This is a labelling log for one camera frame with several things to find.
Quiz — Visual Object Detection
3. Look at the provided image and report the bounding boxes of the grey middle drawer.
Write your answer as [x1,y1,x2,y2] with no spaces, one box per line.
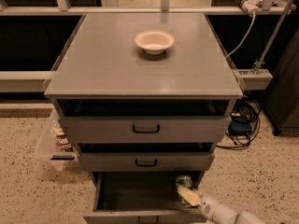
[78,152,215,172]

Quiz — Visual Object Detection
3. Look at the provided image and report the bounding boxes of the black floor cables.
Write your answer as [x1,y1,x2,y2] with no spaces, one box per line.
[216,100,261,150]

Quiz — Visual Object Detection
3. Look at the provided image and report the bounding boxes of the clear plastic storage bin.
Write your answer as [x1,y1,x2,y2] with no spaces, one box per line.
[36,109,79,170]

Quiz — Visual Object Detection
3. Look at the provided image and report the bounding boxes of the metal diagonal strut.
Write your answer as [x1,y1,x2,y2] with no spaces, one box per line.
[249,0,293,75]

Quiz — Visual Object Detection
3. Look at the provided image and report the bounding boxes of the grey drawer cabinet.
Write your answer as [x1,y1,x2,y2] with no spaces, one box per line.
[43,12,245,173]

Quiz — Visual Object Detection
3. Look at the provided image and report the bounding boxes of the white paper bowl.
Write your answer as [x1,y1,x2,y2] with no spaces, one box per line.
[135,30,175,55]

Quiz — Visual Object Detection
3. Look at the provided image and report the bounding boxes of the dark cabinet at right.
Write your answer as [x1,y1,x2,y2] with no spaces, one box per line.
[265,29,299,136]

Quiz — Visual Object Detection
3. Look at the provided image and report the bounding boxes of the snack packet in bin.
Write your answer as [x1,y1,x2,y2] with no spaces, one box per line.
[52,128,74,152]

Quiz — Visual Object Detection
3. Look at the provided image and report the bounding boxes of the crushed green soda can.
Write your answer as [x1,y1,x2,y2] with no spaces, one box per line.
[176,175,193,207]

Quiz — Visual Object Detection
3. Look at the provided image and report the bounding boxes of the white power strip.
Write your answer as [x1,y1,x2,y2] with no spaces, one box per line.
[235,0,261,16]

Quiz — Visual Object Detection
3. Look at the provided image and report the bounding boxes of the white power cable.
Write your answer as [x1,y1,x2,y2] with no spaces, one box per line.
[224,10,257,60]

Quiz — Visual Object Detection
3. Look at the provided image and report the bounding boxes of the blue box on floor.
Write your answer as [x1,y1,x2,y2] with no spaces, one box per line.
[228,116,252,136]

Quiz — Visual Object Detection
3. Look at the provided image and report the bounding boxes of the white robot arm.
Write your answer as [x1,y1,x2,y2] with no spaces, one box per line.
[178,187,266,224]

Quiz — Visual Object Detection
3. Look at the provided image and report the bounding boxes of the grey open bottom drawer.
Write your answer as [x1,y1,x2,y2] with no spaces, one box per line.
[84,172,206,224]

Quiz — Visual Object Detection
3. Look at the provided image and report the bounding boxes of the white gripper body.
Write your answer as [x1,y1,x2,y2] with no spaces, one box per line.
[199,196,224,222]

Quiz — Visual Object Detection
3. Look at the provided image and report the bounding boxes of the grey top drawer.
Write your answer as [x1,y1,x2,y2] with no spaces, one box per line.
[59,117,231,144]

